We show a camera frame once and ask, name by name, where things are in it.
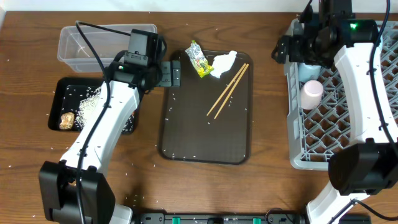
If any white tissue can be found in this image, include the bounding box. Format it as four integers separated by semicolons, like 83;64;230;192
210;50;237;78

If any brown serving tray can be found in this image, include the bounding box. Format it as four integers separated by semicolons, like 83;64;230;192
157;50;254;165

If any brown food scrap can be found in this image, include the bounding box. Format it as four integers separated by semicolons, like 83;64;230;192
59;112;75;130

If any white paper cup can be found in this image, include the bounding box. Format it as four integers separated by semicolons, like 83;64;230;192
300;80;324;110

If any clear plastic container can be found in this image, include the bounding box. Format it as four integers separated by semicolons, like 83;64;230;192
57;24;157;73

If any light blue cup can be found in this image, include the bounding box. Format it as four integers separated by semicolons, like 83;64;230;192
298;63;322;83

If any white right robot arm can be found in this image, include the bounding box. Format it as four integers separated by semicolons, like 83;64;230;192
272;19;397;223

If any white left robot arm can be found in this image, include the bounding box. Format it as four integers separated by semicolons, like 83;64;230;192
39;60;182;223

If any silver yellow snack wrapper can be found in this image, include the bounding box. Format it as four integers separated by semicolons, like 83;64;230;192
185;40;214;78

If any black waste tray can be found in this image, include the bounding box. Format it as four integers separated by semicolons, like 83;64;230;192
47;77;139;136

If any wooden chopstick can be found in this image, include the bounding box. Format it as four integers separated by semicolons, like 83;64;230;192
214;63;249;119
206;63;245;116

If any pile of white rice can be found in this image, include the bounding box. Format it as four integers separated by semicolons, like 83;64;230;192
74;87;136;134

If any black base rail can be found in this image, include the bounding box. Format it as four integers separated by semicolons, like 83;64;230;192
133;212;373;224

